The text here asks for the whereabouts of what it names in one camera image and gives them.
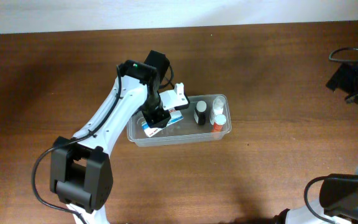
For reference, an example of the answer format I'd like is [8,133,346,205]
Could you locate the white Panadol box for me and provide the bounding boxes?
[141,108,183,138]

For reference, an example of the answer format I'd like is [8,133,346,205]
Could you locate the dark bottle white cap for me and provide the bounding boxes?
[194,101,207,125]

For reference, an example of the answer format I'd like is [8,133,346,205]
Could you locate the orange vitamin tube white cap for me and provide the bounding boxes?
[212,114,227,133]

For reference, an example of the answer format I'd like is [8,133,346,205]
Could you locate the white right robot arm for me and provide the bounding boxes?
[270,49,358,224]

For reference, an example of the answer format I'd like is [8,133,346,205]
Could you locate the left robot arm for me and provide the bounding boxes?
[48,50,172,223]

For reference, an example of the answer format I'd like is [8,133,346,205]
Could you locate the clear plastic container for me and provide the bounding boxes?
[127,94,232,147]

